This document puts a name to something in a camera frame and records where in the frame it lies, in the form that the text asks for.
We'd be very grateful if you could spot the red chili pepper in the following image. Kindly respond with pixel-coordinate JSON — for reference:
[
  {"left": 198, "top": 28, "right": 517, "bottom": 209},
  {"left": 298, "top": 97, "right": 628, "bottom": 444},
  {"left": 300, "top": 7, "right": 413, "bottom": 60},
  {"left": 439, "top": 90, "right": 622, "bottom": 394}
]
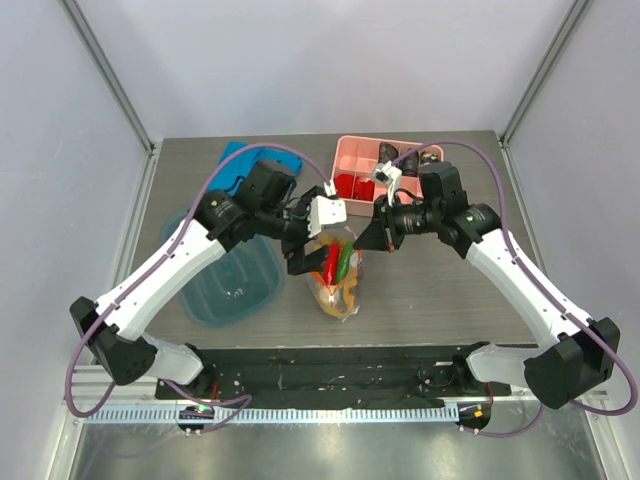
[{"left": 322, "top": 242, "right": 341, "bottom": 285}]

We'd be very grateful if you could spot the clear zip bag orange zipper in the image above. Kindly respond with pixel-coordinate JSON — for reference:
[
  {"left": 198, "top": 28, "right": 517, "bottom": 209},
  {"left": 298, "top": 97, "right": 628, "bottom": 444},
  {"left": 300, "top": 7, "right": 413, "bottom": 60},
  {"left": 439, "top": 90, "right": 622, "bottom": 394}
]
[{"left": 305, "top": 226, "right": 362, "bottom": 322}]

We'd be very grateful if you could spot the green chili pepper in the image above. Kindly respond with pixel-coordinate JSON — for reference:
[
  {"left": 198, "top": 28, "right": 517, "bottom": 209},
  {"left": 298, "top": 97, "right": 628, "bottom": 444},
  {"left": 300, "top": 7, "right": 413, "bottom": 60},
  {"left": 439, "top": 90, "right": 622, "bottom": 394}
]
[{"left": 335, "top": 242, "right": 354, "bottom": 284}]

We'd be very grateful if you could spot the orange ginger-like food piece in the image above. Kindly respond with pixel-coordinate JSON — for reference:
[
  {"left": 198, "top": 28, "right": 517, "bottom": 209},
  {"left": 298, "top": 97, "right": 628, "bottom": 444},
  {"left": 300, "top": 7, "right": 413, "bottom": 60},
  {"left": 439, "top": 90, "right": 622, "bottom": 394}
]
[{"left": 317, "top": 237, "right": 361, "bottom": 318}]

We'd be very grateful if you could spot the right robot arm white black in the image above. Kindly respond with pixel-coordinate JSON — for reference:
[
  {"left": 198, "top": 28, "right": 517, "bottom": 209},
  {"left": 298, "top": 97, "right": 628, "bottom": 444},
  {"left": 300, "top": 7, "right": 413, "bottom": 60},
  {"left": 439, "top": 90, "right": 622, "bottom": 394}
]
[{"left": 355, "top": 162, "right": 620, "bottom": 409}]

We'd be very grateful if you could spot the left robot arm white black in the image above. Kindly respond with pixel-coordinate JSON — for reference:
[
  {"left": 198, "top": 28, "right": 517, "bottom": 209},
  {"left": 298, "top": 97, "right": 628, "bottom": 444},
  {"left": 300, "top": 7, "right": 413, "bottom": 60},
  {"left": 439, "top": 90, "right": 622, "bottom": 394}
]
[{"left": 70, "top": 160, "right": 347, "bottom": 399}]

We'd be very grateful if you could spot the teal plastic food tray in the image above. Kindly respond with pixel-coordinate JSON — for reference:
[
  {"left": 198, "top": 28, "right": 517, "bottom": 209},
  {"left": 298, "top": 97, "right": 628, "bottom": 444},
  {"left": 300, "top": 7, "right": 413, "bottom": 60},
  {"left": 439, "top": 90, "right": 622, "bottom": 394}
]
[{"left": 178, "top": 235, "right": 284, "bottom": 328}]

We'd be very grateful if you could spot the red rolled sock right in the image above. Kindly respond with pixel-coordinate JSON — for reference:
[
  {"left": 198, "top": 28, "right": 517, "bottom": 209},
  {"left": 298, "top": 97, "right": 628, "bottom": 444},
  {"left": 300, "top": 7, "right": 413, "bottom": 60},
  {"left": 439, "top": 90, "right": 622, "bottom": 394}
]
[{"left": 352, "top": 177, "right": 375, "bottom": 202}]

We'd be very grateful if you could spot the black rolled sock middle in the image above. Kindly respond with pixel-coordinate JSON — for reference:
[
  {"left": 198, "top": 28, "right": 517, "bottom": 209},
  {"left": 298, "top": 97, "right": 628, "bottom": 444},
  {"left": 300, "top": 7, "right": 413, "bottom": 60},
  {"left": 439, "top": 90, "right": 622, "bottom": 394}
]
[{"left": 399, "top": 151, "right": 420, "bottom": 177}]

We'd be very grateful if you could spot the floral rolled sock right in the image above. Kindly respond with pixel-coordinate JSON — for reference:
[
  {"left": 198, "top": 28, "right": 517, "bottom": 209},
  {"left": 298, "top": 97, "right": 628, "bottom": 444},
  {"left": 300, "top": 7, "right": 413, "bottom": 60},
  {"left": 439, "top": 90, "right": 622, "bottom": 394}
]
[{"left": 419, "top": 152, "right": 440, "bottom": 164}]

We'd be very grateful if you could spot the pink compartment organizer box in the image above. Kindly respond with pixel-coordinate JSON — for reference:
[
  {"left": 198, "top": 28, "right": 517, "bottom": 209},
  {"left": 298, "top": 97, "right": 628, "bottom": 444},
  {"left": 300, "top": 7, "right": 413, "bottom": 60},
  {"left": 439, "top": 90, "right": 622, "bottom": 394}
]
[{"left": 331, "top": 135, "right": 418, "bottom": 217}]

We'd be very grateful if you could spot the blue folded cloth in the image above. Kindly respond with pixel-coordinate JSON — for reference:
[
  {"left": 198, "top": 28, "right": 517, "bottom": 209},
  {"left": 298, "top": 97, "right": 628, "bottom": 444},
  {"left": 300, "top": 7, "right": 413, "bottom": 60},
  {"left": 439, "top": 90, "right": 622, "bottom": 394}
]
[{"left": 208, "top": 147, "right": 303, "bottom": 192}]

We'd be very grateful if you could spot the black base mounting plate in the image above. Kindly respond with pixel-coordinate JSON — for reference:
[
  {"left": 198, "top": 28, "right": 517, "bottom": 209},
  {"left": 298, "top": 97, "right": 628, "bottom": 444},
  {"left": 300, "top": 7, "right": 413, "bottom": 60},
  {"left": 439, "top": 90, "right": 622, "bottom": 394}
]
[{"left": 184, "top": 345, "right": 511, "bottom": 410}]

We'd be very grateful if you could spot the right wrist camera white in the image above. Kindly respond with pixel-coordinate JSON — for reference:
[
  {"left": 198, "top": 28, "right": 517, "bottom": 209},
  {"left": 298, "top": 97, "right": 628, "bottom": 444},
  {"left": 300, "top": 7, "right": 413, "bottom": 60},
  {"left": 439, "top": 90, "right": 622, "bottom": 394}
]
[{"left": 370, "top": 161, "right": 402, "bottom": 206}]

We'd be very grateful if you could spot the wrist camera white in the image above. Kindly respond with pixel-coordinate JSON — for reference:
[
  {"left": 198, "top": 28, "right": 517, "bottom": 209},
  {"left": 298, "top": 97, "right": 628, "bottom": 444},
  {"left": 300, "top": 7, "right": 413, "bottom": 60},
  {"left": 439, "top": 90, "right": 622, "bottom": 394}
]
[
  {"left": 370, "top": 161, "right": 402, "bottom": 206},
  {"left": 307, "top": 180, "right": 348, "bottom": 238}
]

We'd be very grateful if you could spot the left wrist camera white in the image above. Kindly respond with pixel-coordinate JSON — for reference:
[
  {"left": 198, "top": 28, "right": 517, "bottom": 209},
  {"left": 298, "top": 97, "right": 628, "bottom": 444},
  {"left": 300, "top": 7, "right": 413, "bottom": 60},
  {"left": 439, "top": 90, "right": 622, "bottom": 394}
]
[{"left": 307, "top": 180, "right": 348, "bottom": 238}]

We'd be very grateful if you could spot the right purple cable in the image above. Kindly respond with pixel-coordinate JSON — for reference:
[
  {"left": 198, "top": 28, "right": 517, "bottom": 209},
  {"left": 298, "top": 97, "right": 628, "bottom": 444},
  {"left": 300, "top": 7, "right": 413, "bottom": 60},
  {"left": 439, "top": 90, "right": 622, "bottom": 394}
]
[{"left": 389, "top": 139, "right": 640, "bottom": 437}]

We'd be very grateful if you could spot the purple cable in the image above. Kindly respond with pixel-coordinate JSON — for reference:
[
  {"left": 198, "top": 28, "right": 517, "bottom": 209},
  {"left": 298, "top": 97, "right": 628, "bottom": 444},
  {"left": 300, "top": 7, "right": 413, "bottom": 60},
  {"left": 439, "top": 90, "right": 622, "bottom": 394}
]
[
  {"left": 63, "top": 143, "right": 336, "bottom": 431},
  {"left": 389, "top": 139, "right": 640, "bottom": 437}
]

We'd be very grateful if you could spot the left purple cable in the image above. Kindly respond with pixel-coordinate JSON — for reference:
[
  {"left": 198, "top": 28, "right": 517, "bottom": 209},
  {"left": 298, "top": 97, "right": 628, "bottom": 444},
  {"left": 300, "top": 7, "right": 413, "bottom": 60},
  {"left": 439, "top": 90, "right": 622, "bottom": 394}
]
[{"left": 63, "top": 143, "right": 336, "bottom": 431}]

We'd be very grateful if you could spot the slotted cable duct rail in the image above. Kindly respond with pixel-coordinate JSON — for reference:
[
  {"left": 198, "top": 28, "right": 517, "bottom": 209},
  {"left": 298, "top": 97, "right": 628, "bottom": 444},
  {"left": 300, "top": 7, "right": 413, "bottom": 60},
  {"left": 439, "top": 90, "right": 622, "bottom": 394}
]
[{"left": 87, "top": 403, "right": 459, "bottom": 425}]

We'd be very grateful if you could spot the right aluminium frame post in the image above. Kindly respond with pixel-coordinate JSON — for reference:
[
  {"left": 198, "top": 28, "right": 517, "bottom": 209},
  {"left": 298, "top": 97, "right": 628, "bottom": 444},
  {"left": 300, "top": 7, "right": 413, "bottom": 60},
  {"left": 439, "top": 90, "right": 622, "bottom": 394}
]
[{"left": 499, "top": 0, "right": 594, "bottom": 148}]

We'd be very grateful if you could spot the aluminium frame post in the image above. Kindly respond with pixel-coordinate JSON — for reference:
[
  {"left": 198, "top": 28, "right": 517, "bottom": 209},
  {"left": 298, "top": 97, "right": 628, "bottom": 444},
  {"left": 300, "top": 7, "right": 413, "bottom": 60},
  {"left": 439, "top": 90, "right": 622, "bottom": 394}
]
[
  {"left": 59, "top": 0, "right": 155, "bottom": 155},
  {"left": 499, "top": 0, "right": 594, "bottom": 148}
]

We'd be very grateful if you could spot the left aluminium frame post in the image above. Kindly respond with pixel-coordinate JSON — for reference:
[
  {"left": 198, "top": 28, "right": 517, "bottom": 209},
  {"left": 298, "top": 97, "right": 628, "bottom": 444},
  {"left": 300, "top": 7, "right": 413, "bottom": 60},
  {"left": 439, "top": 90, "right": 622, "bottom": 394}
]
[{"left": 59, "top": 0, "right": 155, "bottom": 155}]

